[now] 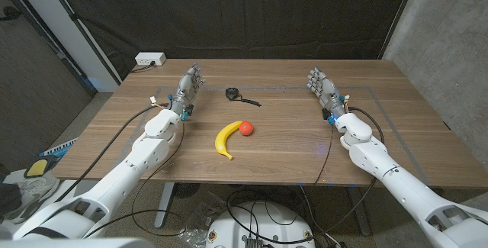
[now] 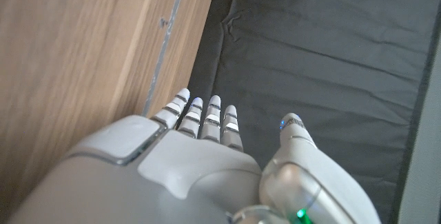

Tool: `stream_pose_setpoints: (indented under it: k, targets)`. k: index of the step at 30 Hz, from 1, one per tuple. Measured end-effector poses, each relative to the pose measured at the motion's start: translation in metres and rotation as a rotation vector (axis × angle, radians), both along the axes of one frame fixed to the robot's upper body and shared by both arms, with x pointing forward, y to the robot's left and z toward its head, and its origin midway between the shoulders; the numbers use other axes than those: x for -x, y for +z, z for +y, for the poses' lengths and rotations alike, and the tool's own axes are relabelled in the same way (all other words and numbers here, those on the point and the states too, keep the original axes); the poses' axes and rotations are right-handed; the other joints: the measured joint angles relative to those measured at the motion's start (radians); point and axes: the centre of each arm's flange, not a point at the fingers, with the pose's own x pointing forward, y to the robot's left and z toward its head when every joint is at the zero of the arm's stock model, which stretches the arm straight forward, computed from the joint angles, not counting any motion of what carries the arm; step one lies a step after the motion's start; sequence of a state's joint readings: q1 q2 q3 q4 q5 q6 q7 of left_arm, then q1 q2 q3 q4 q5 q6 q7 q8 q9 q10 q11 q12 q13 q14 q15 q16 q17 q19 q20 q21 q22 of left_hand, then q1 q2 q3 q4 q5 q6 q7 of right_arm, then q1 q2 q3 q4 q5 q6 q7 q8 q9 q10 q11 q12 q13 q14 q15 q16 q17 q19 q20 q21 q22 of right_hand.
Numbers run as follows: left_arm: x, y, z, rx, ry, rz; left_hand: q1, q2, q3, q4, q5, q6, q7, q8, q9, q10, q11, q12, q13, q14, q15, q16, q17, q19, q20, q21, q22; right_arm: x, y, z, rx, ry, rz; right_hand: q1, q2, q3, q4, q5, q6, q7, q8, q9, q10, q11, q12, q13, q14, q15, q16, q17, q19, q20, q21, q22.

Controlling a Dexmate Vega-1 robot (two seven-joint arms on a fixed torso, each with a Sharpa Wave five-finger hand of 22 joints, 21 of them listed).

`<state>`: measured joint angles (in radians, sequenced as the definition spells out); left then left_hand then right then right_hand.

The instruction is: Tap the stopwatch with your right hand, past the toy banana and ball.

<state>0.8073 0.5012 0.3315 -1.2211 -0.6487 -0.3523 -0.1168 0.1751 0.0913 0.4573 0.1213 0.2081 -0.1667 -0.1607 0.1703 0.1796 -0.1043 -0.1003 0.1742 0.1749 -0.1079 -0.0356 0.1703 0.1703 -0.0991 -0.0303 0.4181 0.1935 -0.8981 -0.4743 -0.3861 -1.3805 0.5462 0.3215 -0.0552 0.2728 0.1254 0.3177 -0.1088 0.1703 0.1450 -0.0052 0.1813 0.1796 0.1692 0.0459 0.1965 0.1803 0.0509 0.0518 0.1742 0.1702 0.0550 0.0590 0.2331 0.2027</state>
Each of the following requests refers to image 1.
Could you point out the black backdrop stand pole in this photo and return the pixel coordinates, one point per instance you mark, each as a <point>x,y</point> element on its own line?
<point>400,13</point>
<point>82,28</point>

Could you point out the blue and white floor object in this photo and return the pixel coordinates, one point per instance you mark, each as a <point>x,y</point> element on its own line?
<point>57,149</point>

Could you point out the grey table leg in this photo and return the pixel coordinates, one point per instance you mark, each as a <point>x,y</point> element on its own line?
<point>359,211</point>

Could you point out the grey sneaker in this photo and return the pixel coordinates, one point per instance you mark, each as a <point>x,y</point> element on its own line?
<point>34,194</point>

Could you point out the yellow and black floor object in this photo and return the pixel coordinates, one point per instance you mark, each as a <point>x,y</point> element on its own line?
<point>38,167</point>

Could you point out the red-orange toy ball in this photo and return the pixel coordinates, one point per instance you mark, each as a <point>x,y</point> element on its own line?
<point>246,128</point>

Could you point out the white table leg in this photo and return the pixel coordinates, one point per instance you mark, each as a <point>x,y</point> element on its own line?
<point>164,206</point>

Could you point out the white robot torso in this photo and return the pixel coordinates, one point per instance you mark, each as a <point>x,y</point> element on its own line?
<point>76,243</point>

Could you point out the yellow toy banana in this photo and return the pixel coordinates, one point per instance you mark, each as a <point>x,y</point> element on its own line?
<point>223,137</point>

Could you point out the white power strip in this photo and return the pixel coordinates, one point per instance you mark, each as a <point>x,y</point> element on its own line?
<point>150,58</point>

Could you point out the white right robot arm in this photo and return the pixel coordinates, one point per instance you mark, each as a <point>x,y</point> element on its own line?
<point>400,187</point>

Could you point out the black finned module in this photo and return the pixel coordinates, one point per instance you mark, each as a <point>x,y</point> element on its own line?
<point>253,243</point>

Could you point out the black backdrop curtain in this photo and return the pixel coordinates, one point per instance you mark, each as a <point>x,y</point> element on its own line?
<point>244,11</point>

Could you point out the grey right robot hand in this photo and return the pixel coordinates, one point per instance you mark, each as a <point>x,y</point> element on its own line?
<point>328,91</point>

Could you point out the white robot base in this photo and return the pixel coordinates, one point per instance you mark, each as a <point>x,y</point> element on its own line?
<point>263,227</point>

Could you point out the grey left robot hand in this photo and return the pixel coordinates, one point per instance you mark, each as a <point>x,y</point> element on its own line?
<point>187,87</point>

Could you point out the clear plastic bag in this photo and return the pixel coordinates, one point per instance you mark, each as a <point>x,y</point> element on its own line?
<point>202,217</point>

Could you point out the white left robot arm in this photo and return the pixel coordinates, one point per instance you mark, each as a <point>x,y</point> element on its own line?
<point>126,171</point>

